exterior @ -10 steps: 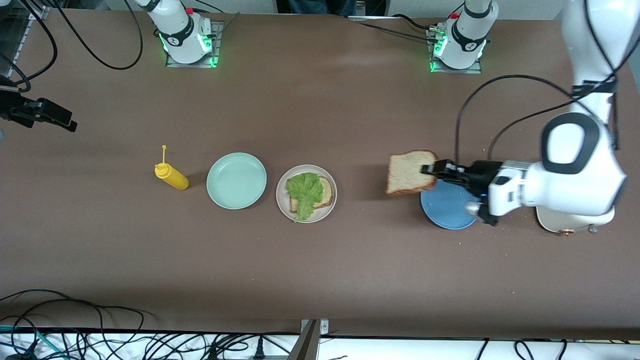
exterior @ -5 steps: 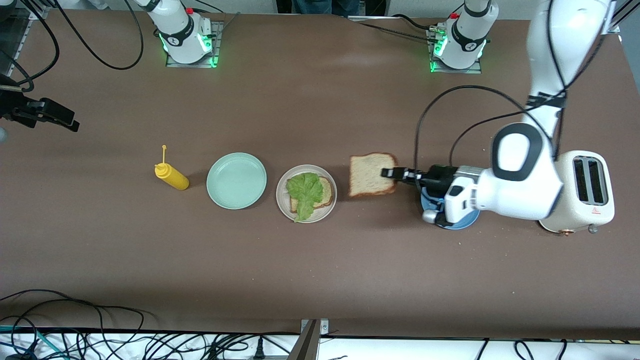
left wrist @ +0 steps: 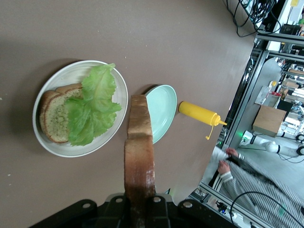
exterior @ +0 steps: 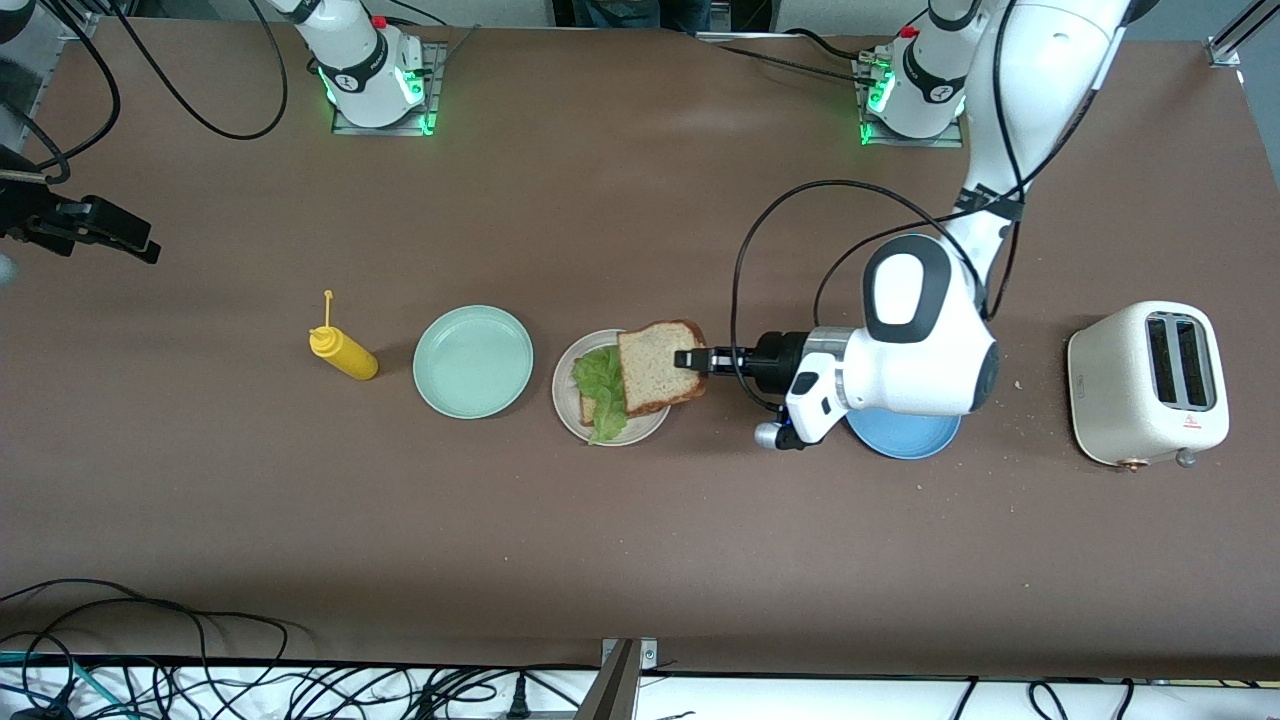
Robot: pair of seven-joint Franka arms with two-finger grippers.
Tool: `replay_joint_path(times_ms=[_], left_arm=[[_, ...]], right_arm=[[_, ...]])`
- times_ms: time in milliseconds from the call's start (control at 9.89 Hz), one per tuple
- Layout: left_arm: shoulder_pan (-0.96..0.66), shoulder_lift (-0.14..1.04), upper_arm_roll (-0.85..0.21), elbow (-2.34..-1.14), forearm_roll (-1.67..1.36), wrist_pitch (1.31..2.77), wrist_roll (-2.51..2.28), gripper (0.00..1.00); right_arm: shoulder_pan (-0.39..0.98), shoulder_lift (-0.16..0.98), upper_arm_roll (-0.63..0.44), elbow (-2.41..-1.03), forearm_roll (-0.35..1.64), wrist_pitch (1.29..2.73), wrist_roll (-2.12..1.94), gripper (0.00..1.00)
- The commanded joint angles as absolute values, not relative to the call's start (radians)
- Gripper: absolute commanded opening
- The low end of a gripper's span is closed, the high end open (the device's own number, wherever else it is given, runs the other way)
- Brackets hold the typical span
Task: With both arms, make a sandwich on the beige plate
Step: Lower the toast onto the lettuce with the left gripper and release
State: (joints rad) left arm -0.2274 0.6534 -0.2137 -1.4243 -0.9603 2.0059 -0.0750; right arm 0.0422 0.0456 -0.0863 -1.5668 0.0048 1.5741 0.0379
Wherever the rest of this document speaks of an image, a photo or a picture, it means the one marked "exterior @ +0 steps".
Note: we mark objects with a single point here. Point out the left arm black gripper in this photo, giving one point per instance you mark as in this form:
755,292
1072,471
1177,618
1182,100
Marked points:
778,362

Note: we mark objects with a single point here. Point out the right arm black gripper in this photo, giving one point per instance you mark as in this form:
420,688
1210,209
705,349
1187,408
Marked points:
42,216

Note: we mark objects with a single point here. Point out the brown bread slice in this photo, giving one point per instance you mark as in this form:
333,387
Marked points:
586,410
655,365

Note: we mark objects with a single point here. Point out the green lettuce leaf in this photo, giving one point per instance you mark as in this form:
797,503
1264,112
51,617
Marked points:
600,385

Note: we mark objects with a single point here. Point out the yellow mustard squeeze bottle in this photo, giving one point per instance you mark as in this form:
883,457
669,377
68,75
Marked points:
350,358

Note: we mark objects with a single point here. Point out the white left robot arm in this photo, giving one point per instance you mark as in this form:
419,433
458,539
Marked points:
1040,90

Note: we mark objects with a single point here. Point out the beige plate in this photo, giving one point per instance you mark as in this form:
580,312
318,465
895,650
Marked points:
640,430

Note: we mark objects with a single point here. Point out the blue plate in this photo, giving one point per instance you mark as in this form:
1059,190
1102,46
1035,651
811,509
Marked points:
905,440

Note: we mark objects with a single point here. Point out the mint green plate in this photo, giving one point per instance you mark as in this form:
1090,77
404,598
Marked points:
473,362

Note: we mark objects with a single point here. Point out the person in blue jeans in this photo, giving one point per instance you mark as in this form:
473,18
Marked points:
640,12

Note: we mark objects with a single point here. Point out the black power plug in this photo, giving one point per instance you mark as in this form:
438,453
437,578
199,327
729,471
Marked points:
518,700

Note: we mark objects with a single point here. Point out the white two-slot toaster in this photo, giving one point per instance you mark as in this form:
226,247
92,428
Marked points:
1110,400

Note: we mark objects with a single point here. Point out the aluminium frame rail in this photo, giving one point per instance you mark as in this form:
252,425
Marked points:
80,27

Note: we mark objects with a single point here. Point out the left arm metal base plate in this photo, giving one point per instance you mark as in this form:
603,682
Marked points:
900,142

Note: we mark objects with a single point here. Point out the metal table edge bracket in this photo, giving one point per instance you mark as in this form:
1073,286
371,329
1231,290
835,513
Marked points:
615,690

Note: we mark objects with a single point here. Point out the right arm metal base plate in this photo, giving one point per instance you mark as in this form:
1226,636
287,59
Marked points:
437,60

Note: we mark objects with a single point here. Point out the aluminium frame corner profile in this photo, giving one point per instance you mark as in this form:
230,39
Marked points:
1225,48

